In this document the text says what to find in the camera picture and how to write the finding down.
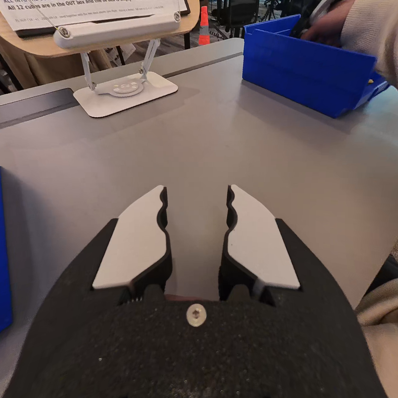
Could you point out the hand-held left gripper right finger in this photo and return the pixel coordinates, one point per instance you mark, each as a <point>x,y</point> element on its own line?
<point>261,245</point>

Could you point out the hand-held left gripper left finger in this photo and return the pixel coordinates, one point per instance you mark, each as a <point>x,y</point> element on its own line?
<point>133,245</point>

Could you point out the blue plastic bin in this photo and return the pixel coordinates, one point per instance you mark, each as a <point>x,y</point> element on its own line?
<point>4,248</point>
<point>295,71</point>

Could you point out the person's right forearm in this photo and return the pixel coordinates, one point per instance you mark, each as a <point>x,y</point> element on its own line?
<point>370,31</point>

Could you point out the orange traffic cone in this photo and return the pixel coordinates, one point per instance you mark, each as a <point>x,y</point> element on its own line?
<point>204,28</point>

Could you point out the instruction sheet on stand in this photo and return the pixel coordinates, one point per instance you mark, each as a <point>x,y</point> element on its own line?
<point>124,98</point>

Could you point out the tan coat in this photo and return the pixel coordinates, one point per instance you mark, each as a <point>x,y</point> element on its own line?
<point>37,68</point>

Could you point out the printed instruction sheet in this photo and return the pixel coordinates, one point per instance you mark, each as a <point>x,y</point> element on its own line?
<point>93,11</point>

